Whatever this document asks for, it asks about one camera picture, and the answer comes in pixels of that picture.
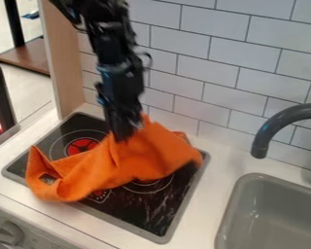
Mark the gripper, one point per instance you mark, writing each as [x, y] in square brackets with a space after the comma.
[121, 97]

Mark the orange cloth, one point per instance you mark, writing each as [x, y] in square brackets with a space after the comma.
[119, 162]

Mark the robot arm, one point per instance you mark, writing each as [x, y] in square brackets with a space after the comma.
[106, 35]

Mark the toy stove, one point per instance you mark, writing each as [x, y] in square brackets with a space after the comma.
[132, 201]

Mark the wooden table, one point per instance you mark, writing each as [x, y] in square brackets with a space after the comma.
[26, 53]

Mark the tap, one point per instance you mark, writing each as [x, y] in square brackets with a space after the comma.
[283, 123]

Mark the toy sink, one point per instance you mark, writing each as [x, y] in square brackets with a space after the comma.
[275, 217]

